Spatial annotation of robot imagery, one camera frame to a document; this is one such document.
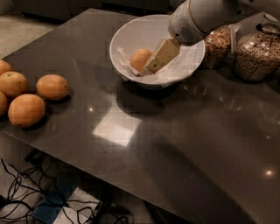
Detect blue box under table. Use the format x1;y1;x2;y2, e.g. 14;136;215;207
32;178;76;224

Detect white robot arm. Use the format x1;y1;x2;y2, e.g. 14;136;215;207
143;0;280;74

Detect large front orange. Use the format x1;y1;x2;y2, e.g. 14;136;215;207
8;94;46;128

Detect orange edge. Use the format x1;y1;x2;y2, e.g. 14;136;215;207
0;59;13;75
0;92;8;116

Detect black cables on floor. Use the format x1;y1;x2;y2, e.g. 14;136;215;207
0;151;135;224

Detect orange top left edge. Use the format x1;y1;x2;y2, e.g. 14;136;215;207
0;59;13;75

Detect glass jar of cereal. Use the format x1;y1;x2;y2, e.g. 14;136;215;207
233;14;280;82

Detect white bowl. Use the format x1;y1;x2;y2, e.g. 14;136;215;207
108;14;206;90

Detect orange left edge lower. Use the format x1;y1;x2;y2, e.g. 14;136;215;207
0;92;8;116

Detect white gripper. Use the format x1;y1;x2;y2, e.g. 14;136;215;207
143;0;210;74

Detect white paper liner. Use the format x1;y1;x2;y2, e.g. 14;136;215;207
114;41;205;90

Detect glass jar of nuts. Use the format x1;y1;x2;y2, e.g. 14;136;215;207
202;25;231;69

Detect white sheet on floor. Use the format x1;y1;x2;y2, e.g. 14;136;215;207
53;187;101;224

